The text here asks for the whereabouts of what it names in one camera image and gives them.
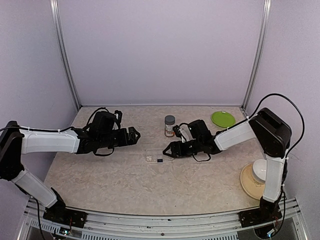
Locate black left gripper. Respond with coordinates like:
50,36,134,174
98,126,141,149

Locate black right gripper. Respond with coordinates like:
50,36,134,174
162,138,202,158

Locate clear plastic pill organizer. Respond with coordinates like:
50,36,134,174
144,149,174,165

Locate orange grey-capped pill bottle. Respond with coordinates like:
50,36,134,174
164,115,176,137

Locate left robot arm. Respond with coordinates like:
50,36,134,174
0,107,141,223

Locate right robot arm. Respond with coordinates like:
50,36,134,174
162,107,292,222

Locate white round tablets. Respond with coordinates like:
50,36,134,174
146,155,153,162

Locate green plate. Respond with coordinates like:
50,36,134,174
211,111,236,128

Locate white bowl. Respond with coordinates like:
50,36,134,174
252,159,267,184

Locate beige plate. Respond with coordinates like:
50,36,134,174
240,163,265,200

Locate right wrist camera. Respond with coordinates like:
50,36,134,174
172,123,194,143

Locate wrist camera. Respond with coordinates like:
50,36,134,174
172,123,194,143
113,110,123,129

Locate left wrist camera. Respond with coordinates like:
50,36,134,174
113,110,123,129

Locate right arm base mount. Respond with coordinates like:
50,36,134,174
238,198,282,228

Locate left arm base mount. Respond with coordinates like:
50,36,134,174
43,202,88,228

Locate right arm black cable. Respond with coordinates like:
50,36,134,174
247,93,306,153

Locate front aluminium rail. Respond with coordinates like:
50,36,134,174
18,198,307,240

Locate left aluminium frame post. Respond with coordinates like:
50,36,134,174
50,0,82,111

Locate aluminium frame post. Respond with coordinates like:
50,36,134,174
241,0,272,111
50,0,82,111

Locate right aluminium frame post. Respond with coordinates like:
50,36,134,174
241,0,272,111

